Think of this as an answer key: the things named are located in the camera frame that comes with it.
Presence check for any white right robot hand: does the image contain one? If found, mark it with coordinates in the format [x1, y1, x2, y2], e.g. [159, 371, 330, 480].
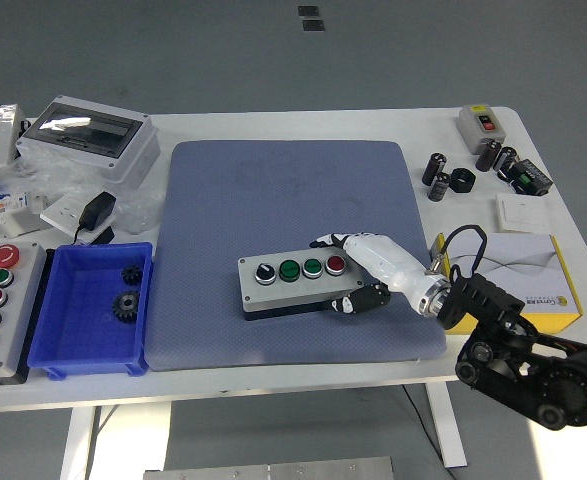
[309, 230, 437, 315]

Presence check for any grey four-button control box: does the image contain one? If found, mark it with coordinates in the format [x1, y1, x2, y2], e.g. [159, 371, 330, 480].
[237, 248, 374, 321]

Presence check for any grey five-button control box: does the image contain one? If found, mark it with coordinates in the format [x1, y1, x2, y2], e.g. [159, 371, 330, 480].
[0, 241, 49, 386]

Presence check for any black cylindrical capacitor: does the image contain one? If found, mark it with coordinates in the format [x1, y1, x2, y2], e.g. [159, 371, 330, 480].
[421, 153, 448, 187]
[427, 172, 452, 203]
[492, 146, 519, 176]
[475, 138, 503, 173]

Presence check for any black hex nut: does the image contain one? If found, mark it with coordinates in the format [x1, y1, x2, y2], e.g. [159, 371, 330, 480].
[450, 167, 476, 194]

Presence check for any grey-blue mat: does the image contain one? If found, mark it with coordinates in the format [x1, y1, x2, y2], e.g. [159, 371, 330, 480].
[145, 139, 448, 372]

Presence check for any yellow white cardboard box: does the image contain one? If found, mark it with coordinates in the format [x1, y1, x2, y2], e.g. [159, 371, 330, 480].
[431, 232, 584, 335]

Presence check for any black module green terminal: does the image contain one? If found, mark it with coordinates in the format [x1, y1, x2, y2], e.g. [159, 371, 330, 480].
[507, 158, 554, 197]

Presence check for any white table leg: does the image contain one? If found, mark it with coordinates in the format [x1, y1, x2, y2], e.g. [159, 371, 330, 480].
[58, 405, 104, 480]
[425, 383, 469, 469]

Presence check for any grey metal plate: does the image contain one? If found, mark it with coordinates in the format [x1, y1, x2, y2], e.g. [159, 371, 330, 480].
[142, 456, 395, 480]

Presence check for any large black gear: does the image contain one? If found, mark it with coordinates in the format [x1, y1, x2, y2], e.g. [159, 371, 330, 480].
[111, 289, 143, 324]

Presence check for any grey distribution box clear lid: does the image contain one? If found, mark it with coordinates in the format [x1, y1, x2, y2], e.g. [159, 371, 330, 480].
[15, 95, 160, 186]

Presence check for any black power adapter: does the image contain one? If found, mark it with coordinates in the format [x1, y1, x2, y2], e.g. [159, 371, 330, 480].
[74, 191, 118, 246]

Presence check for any blue plastic bin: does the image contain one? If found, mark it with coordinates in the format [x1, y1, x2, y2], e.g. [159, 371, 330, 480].
[26, 242, 154, 380]

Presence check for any clear plastic bag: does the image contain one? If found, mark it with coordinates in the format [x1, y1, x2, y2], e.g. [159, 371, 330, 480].
[0, 144, 167, 236]

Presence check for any white circuit breaker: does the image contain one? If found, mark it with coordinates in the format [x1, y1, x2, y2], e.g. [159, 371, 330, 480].
[0, 192, 49, 239]

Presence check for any white box in wrap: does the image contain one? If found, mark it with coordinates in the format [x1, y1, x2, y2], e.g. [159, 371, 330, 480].
[0, 103, 28, 172]

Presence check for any white wall switch plate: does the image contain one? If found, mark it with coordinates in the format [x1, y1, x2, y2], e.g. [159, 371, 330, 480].
[495, 192, 554, 234]

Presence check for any grey two-button switch box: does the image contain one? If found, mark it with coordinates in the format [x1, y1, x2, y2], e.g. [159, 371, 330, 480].
[456, 103, 510, 155]

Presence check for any white wall socket plate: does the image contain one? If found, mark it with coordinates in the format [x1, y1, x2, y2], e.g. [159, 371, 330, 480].
[40, 194, 94, 236]

